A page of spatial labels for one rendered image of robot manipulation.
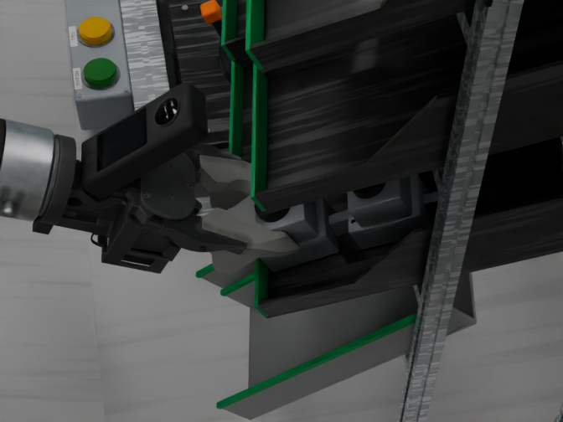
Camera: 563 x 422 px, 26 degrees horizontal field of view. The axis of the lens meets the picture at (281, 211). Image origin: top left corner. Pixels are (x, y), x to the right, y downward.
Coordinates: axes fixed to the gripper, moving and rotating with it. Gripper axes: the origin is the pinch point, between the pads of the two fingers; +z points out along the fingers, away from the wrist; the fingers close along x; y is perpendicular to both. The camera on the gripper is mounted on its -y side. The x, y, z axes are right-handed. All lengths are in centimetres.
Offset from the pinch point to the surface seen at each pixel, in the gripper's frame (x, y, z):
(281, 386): 6.3, 17.3, 7.2
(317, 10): 3.9, -25.7, -10.3
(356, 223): 1.9, -3.2, 4.8
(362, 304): 0.2, 10.5, 12.9
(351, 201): 1.9, -5.7, 3.0
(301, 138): 1.1, -10.7, -3.9
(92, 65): -43, 33, -7
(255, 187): 5.9, -9.5, -7.5
